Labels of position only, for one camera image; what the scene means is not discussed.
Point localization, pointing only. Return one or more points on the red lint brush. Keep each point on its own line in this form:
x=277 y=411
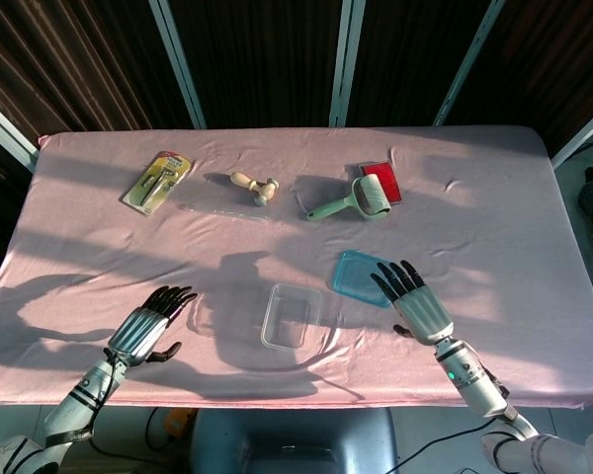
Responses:
x=383 y=175

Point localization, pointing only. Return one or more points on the clear plastic container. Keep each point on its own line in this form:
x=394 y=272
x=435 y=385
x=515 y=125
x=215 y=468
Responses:
x=291 y=318

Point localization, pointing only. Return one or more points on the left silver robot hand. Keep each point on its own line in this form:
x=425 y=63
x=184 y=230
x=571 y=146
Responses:
x=138 y=331

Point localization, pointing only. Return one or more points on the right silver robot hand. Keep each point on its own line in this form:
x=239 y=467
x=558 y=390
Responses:
x=420 y=311

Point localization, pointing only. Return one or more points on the yellow carded tool package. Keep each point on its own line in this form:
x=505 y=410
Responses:
x=158 y=182

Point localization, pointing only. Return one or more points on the small wooden mallet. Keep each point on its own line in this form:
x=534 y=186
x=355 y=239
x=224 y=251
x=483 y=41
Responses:
x=257 y=187

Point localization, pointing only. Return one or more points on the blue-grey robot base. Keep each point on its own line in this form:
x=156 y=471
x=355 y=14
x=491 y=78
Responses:
x=291 y=444

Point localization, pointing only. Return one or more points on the blue container lid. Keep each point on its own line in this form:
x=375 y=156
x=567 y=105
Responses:
x=356 y=276

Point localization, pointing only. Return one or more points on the pink tablecloth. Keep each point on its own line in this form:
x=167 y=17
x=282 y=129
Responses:
x=425 y=222

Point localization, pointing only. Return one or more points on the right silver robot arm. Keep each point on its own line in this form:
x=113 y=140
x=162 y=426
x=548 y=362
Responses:
x=474 y=385

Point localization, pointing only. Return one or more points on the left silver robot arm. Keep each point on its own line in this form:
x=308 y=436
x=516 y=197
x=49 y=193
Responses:
x=74 y=405

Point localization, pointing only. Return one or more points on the light blue frame post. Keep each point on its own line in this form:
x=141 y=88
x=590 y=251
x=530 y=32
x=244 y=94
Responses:
x=348 y=59
x=5 y=131
x=469 y=59
x=583 y=131
x=178 y=59

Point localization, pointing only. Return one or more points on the green lint roller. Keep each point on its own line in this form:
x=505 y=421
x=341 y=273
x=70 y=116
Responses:
x=365 y=197

